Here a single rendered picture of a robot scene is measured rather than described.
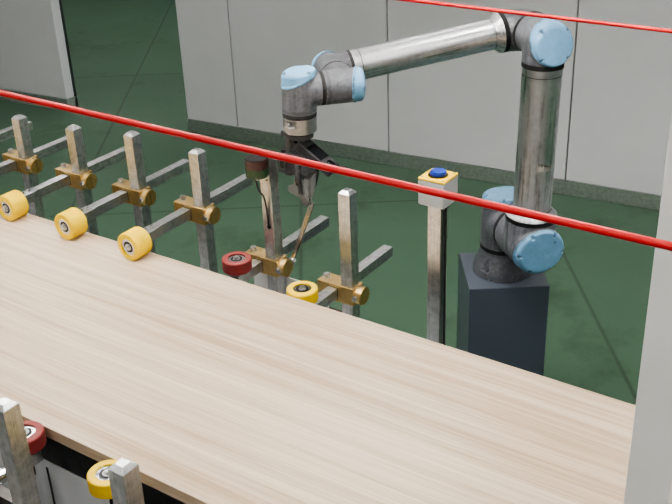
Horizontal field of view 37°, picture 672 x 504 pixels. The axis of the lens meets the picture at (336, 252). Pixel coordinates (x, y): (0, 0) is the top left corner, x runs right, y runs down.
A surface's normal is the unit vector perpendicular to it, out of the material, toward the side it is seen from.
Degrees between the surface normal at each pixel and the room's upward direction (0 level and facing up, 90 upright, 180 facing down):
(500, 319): 90
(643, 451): 90
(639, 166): 90
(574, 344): 0
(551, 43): 82
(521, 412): 0
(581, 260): 0
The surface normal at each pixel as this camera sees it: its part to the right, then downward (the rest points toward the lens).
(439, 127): -0.47, 0.42
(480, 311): 0.03, 0.46
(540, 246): 0.26, 0.51
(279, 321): -0.04, -0.89
